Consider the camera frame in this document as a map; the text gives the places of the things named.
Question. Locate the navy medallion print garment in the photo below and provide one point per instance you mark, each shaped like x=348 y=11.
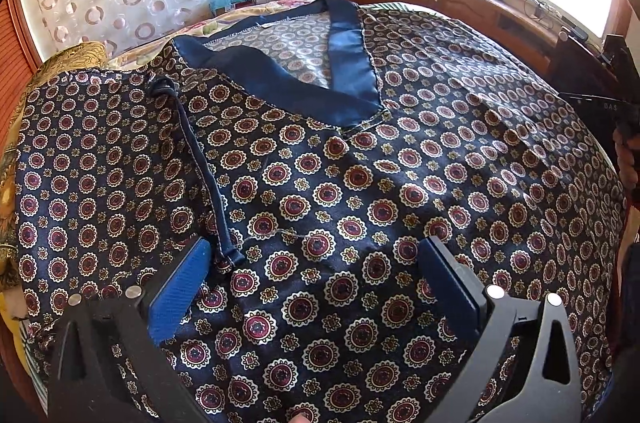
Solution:
x=350 y=128

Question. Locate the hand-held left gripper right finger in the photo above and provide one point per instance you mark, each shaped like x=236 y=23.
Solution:
x=450 y=283

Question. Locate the yellow patterned pillow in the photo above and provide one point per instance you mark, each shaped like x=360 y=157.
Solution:
x=80 y=53

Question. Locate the teal box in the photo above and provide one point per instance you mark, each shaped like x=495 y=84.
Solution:
x=220 y=0

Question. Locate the wooden headboard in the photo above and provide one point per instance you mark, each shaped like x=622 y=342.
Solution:
x=20 y=48

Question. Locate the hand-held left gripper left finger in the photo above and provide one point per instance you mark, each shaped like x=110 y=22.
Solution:
x=180 y=288

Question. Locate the person's right hand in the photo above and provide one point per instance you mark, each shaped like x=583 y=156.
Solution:
x=627 y=163

